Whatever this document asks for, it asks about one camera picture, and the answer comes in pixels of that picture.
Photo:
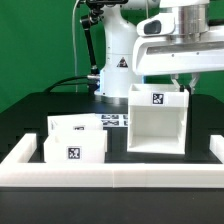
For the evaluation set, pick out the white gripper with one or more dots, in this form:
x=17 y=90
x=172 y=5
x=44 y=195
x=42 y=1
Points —
x=157 y=54

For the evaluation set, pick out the white drawer cabinet box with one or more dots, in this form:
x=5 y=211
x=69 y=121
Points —
x=157 y=118

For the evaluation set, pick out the white front drawer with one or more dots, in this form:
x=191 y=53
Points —
x=85 y=146

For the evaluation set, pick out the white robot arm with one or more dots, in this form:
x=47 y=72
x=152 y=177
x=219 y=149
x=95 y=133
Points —
x=184 y=20

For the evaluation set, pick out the printed marker sheet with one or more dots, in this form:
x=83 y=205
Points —
x=114 y=120

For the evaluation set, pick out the white U-shaped table fence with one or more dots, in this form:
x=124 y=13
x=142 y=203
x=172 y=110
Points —
x=17 y=171

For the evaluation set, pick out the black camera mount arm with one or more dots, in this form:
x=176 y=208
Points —
x=90 y=36

